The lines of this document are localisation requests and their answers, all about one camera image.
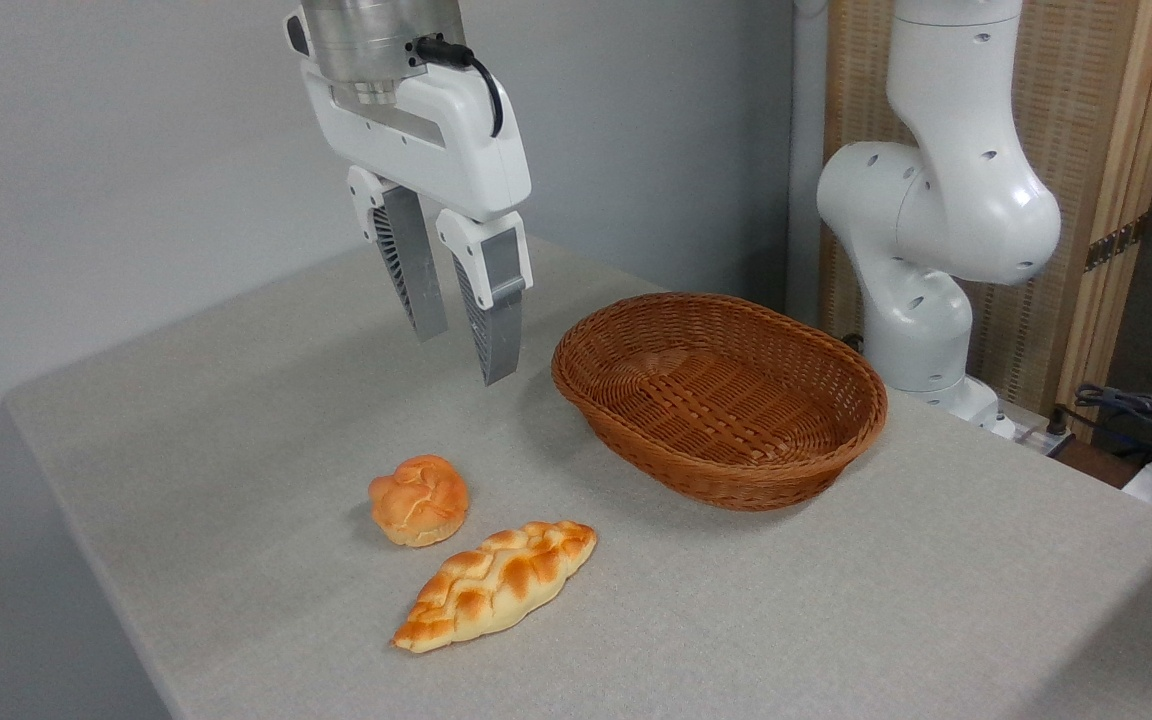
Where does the brown wicker oval basket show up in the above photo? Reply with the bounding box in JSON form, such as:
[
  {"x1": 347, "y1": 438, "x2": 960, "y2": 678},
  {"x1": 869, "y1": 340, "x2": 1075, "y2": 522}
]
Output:
[{"x1": 551, "y1": 292, "x2": 889, "y2": 513}]

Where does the white power strip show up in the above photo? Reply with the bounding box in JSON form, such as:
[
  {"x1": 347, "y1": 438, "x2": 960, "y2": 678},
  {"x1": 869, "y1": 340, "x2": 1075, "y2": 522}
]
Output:
[{"x1": 1010, "y1": 420, "x2": 1075, "y2": 457}]

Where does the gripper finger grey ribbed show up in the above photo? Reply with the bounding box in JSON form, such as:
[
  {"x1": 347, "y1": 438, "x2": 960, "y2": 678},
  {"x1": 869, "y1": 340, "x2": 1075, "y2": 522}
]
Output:
[
  {"x1": 347, "y1": 165, "x2": 450, "y2": 343},
  {"x1": 435, "y1": 208, "x2": 535, "y2": 387}
]

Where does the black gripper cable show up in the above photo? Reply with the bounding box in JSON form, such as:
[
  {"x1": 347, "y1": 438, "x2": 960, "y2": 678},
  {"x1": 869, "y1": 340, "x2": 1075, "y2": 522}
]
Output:
[{"x1": 413, "y1": 36, "x2": 506, "y2": 139}]

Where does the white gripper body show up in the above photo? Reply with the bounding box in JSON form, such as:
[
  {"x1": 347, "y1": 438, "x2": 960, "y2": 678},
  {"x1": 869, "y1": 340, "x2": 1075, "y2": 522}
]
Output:
[{"x1": 298, "y1": 58, "x2": 533, "y2": 224}]

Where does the wooden bamboo folding screen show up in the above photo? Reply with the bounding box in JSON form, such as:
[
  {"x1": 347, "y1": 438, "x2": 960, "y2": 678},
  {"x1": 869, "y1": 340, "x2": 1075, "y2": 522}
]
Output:
[{"x1": 820, "y1": 0, "x2": 1152, "y2": 433}]

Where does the brass screen hinge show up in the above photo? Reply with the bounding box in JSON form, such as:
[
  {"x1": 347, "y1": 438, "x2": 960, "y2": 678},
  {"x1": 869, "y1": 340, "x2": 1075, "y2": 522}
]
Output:
[{"x1": 1083, "y1": 213, "x2": 1151, "y2": 273}]

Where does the bundle of dark cables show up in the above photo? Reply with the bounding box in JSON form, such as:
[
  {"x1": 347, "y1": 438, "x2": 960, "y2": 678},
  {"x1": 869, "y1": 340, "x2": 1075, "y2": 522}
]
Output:
[{"x1": 1054, "y1": 384, "x2": 1152, "y2": 473}]

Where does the round knotted bread roll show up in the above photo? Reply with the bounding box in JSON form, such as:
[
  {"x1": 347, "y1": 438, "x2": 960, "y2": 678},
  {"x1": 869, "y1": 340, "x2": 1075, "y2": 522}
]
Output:
[{"x1": 368, "y1": 455, "x2": 471, "y2": 548}]

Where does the long braided bread loaf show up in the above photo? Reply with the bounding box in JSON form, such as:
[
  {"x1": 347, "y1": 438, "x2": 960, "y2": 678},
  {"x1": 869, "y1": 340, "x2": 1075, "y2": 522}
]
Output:
[{"x1": 391, "y1": 520, "x2": 599, "y2": 655}]

